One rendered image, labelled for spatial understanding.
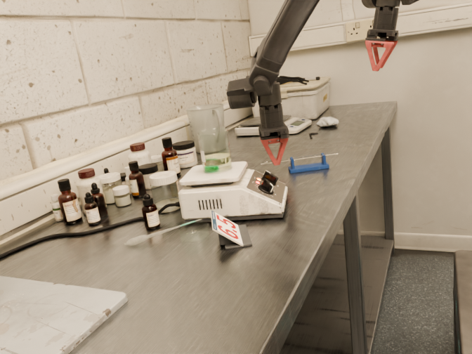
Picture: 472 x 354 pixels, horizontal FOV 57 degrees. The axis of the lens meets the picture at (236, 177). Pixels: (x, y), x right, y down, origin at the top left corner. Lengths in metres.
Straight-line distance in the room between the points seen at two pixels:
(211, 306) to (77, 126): 0.75
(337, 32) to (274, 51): 1.19
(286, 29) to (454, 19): 1.26
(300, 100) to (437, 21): 0.66
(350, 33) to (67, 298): 1.74
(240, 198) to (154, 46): 0.84
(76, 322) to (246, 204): 0.37
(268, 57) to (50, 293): 0.62
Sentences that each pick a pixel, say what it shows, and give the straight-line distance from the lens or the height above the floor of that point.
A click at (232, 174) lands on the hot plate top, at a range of 0.84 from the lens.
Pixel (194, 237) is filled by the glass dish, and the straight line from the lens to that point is 0.77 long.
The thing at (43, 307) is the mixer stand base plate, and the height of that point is 0.76.
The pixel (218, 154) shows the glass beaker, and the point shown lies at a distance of 0.85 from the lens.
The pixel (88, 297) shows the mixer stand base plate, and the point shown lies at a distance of 0.67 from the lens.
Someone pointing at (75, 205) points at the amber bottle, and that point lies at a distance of 1.01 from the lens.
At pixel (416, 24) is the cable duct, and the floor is 1.07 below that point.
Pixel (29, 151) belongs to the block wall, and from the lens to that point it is 1.12.
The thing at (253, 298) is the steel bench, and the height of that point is 0.75.
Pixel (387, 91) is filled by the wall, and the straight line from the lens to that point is 2.18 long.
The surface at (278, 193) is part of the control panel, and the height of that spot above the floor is 0.79.
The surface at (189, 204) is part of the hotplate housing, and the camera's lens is 0.85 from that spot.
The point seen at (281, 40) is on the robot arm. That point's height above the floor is 1.07.
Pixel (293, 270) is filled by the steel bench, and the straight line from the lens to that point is 0.65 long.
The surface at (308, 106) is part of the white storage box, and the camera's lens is 1.85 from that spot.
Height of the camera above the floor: 1.06
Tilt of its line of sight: 16 degrees down
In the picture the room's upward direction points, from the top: 8 degrees counter-clockwise
